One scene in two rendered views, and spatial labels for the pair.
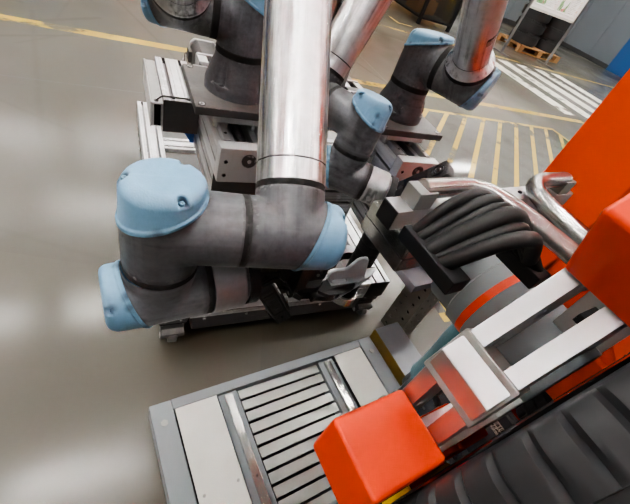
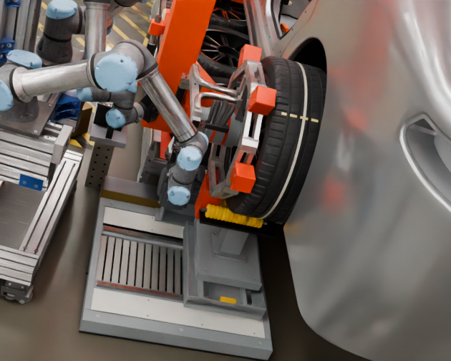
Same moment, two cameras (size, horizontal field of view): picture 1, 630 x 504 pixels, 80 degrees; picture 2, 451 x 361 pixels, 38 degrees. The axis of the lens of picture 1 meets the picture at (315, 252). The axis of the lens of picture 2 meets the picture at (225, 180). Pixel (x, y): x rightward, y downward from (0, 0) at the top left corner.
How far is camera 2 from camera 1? 2.10 m
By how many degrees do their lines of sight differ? 49
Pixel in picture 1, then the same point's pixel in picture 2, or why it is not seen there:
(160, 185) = (195, 154)
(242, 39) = not seen: hidden behind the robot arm
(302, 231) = (204, 142)
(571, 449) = (273, 140)
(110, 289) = (185, 190)
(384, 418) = (240, 167)
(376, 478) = (251, 176)
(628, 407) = (275, 129)
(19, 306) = not seen: outside the picture
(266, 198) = (193, 142)
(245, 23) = not seen: hidden behind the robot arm
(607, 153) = (185, 36)
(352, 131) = (129, 99)
